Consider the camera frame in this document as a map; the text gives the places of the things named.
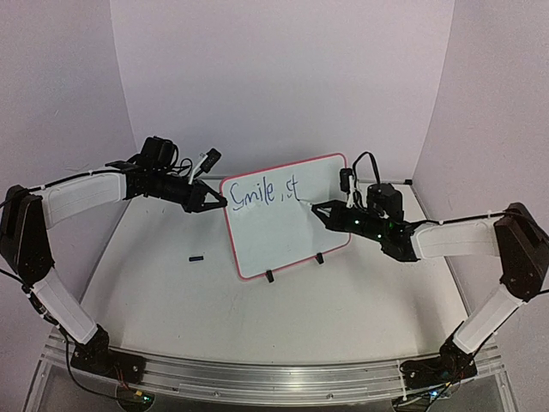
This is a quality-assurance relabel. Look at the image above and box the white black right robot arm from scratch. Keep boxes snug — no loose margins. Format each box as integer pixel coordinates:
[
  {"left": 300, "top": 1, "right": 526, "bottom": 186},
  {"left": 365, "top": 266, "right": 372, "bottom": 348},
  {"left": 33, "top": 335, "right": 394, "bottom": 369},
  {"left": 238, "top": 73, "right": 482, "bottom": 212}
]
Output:
[{"left": 311, "top": 185, "right": 548, "bottom": 373}]

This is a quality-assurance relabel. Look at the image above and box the wire whiteboard stand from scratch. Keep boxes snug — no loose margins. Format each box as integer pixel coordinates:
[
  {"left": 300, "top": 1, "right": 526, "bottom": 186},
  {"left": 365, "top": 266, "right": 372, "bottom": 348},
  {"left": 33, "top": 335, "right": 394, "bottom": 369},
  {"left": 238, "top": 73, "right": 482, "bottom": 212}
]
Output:
[{"left": 264, "top": 252, "right": 324, "bottom": 283}]

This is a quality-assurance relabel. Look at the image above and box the pink framed whiteboard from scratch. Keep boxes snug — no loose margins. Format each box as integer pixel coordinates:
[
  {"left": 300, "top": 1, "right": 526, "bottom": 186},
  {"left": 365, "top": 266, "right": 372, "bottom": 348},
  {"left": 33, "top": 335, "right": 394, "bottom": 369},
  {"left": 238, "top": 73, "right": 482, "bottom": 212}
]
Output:
[{"left": 220, "top": 153, "right": 351, "bottom": 281}]

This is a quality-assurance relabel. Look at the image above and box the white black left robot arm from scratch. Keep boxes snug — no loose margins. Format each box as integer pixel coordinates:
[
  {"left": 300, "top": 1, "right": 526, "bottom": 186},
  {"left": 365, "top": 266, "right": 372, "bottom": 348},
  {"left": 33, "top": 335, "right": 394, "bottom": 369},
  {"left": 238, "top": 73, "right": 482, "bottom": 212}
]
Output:
[{"left": 1, "top": 136, "right": 227, "bottom": 375}]

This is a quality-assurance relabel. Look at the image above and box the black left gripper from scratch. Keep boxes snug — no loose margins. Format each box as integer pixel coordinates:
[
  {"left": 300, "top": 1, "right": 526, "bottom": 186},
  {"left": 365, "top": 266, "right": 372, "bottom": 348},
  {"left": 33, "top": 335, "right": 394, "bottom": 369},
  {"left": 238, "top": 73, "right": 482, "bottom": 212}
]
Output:
[{"left": 151, "top": 169, "right": 228, "bottom": 213}]

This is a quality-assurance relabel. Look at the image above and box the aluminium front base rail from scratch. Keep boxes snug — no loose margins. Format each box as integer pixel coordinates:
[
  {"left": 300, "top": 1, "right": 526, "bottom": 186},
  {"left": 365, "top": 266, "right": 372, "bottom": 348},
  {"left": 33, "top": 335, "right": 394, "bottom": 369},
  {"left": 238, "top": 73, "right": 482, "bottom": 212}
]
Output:
[{"left": 23, "top": 331, "right": 516, "bottom": 411}]

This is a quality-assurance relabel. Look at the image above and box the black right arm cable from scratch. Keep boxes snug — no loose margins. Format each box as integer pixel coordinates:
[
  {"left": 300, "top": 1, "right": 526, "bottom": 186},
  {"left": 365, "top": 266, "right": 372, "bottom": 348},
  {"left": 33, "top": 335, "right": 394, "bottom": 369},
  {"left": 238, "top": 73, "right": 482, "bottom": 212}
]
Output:
[{"left": 351, "top": 151, "right": 549, "bottom": 295}]

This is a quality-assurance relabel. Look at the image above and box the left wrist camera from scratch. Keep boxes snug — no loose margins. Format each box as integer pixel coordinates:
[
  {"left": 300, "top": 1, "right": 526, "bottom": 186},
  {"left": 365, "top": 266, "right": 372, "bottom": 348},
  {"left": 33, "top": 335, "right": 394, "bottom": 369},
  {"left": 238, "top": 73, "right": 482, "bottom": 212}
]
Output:
[{"left": 188, "top": 148, "right": 221, "bottom": 184}]

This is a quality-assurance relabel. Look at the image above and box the aluminium table edge rail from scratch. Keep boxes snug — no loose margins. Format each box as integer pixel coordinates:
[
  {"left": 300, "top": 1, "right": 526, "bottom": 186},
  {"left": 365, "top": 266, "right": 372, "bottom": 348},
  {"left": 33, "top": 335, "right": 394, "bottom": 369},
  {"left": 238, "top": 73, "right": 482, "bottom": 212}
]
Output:
[{"left": 143, "top": 174, "right": 415, "bottom": 185}]

